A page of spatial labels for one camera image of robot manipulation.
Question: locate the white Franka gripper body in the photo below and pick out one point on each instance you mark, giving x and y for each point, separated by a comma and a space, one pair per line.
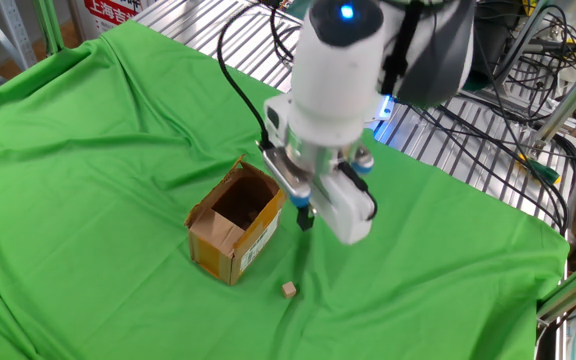
345, 215

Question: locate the grey perforated steel bracket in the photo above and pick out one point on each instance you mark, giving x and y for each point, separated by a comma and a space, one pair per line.
15, 35

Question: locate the white box red label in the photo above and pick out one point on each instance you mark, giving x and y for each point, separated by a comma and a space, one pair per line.
110, 10

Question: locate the green aluminium frame post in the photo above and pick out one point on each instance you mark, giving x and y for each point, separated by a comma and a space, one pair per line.
568, 102
573, 290
50, 25

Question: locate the tiny wooden cube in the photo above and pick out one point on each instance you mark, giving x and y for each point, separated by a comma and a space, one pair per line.
289, 290

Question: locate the open cardboard box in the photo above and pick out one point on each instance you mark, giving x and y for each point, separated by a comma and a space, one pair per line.
213, 260

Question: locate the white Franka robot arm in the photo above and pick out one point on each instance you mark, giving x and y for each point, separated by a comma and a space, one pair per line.
338, 75

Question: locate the green cloth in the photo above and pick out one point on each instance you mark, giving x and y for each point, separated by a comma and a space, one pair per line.
93, 175

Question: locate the silver wrist camera blue caps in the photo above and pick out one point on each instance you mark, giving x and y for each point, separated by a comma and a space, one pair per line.
285, 175

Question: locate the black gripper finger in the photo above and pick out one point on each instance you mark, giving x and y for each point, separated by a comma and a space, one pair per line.
301, 217
310, 220

